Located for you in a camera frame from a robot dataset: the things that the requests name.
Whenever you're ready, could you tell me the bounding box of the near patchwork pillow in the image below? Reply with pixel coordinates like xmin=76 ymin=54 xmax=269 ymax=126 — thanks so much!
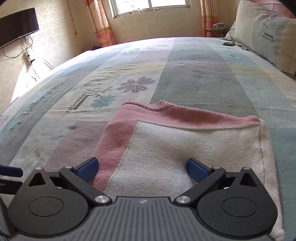
xmin=234 ymin=1 xmax=295 ymax=77

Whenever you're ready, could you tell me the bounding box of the small dark object on bed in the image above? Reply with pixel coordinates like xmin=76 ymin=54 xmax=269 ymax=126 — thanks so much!
xmin=223 ymin=42 xmax=235 ymax=47

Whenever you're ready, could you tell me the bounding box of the left orange curtain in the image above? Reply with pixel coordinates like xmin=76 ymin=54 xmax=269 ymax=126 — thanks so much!
xmin=84 ymin=0 xmax=116 ymax=47

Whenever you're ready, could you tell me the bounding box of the right orange curtain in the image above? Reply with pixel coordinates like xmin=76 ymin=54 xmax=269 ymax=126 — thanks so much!
xmin=200 ymin=0 xmax=218 ymax=37

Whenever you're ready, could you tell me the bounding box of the patchwork pillow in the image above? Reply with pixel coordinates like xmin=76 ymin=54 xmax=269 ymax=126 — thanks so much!
xmin=234 ymin=1 xmax=295 ymax=77
xmin=225 ymin=22 xmax=236 ymax=41

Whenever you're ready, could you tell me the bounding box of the white wall power strip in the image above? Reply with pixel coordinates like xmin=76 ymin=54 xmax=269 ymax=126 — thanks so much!
xmin=25 ymin=52 xmax=35 ymax=65

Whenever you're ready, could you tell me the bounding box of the pink and white knit sweater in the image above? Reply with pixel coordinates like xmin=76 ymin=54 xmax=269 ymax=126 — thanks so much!
xmin=91 ymin=98 xmax=285 ymax=241

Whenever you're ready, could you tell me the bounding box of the far patchwork pillow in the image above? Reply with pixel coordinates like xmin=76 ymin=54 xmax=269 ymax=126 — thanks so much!
xmin=225 ymin=22 xmax=236 ymax=41

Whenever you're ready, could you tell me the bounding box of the orange curtain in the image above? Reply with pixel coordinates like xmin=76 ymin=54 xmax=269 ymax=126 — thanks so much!
xmin=200 ymin=0 xmax=218 ymax=37
xmin=84 ymin=0 xmax=116 ymax=47

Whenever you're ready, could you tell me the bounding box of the wall mounted black television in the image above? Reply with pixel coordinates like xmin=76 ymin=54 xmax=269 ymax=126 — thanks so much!
xmin=0 ymin=8 xmax=39 ymax=48

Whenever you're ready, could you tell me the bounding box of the black cable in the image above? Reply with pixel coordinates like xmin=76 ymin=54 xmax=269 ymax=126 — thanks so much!
xmin=2 ymin=36 xmax=34 ymax=59

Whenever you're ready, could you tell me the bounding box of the wooden nightstand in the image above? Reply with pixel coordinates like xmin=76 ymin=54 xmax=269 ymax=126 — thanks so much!
xmin=203 ymin=28 xmax=228 ymax=38

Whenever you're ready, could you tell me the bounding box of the patchwork pastel bed sheet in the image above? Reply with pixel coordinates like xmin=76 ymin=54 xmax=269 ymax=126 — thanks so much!
xmin=1 ymin=37 xmax=295 ymax=240

